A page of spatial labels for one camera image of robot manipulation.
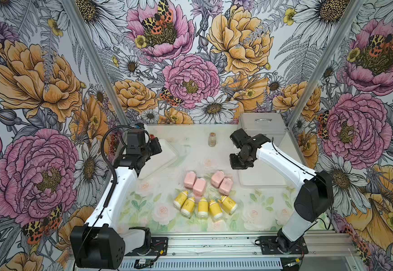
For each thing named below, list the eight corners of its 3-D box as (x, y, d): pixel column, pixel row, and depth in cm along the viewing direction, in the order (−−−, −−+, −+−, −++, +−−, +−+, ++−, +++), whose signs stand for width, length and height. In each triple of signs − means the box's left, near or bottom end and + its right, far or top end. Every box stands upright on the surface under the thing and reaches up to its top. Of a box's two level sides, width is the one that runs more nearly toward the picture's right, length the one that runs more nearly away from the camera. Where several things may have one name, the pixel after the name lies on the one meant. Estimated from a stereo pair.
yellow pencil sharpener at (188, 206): (181, 216, 84) (180, 210, 78) (187, 201, 89) (186, 194, 83) (190, 219, 83) (189, 214, 77) (196, 204, 88) (195, 198, 82)
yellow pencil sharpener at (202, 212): (198, 220, 83) (197, 215, 78) (198, 203, 89) (198, 197, 83) (207, 220, 83) (208, 215, 78) (207, 203, 89) (207, 197, 83)
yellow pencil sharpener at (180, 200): (174, 208, 86) (172, 202, 81) (182, 194, 91) (181, 188, 85) (181, 212, 85) (180, 207, 79) (189, 197, 90) (188, 191, 84)
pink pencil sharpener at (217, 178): (209, 185, 94) (209, 178, 89) (216, 174, 98) (217, 168, 93) (217, 190, 92) (219, 184, 87) (224, 179, 96) (226, 173, 91)
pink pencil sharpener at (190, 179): (182, 188, 91) (182, 183, 87) (188, 174, 97) (187, 169, 93) (192, 191, 91) (192, 186, 87) (197, 177, 96) (197, 172, 92)
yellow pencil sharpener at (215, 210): (212, 223, 82) (213, 218, 76) (207, 206, 87) (208, 200, 81) (221, 220, 83) (223, 215, 77) (217, 204, 88) (218, 198, 82)
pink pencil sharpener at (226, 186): (217, 192, 91) (218, 186, 86) (223, 182, 96) (224, 175, 90) (226, 198, 90) (227, 192, 84) (232, 187, 94) (234, 180, 88)
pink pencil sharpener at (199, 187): (192, 194, 91) (191, 189, 86) (198, 182, 96) (198, 176, 91) (201, 198, 90) (201, 193, 85) (206, 185, 94) (207, 179, 89)
